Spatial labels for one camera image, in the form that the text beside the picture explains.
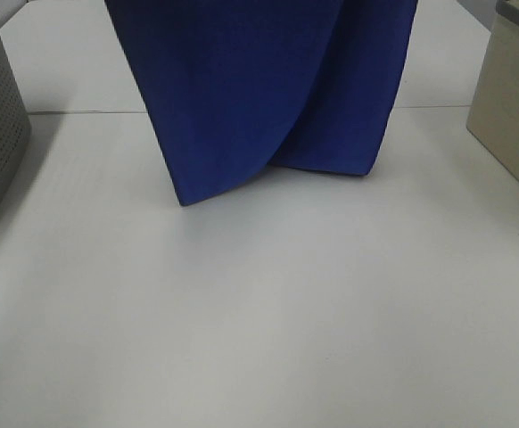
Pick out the blue towel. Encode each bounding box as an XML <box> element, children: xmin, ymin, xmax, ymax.
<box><xmin>106</xmin><ymin>0</ymin><xmax>417</xmax><ymax>206</ymax></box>

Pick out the beige storage box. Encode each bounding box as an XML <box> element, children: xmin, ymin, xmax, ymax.
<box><xmin>466</xmin><ymin>1</ymin><xmax>519</xmax><ymax>182</ymax></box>

